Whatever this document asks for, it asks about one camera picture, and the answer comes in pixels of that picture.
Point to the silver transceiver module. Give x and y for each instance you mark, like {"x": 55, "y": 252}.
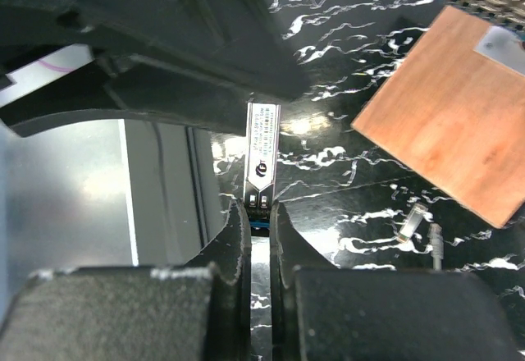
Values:
{"x": 262, "y": 133}
{"x": 411, "y": 222}

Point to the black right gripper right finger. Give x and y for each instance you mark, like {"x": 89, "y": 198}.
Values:
{"x": 322, "y": 312}

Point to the wooden board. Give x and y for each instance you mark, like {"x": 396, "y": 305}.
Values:
{"x": 454, "y": 113}

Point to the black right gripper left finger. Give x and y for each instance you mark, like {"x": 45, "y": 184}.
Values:
{"x": 196, "y": 311}

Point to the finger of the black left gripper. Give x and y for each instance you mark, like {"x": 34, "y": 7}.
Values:
{"x": 143, "y": 93}
{"x": 227, "y": 42}

